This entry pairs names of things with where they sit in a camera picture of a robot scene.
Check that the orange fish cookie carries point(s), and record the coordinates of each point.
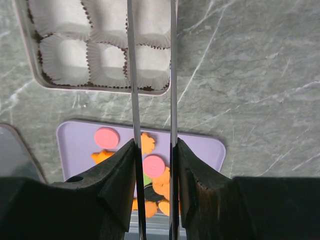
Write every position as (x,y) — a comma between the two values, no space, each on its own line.
(99,157)

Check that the metal tongs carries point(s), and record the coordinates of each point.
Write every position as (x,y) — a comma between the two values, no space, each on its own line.
(162,117)

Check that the green round cookie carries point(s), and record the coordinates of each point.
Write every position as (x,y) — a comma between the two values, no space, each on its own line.
(146,180)

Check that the orange flower cookie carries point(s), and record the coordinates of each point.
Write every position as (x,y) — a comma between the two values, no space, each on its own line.
(147,143)

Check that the pink round cookie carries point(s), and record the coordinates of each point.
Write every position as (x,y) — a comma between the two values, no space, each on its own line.
(106,138)
(153,166)

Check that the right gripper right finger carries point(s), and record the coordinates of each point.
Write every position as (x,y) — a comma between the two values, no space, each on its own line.
(215,207)

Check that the pink cookie tin box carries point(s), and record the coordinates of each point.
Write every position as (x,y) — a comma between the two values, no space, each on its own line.
(83,45)

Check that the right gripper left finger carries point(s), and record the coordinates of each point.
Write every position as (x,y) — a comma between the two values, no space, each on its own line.
(93,205)

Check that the lilac plastic tray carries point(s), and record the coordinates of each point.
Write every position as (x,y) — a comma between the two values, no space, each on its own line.
(76,144)

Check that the black sandwich cookie centre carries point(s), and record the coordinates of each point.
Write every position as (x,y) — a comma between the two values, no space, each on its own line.
(151,195)

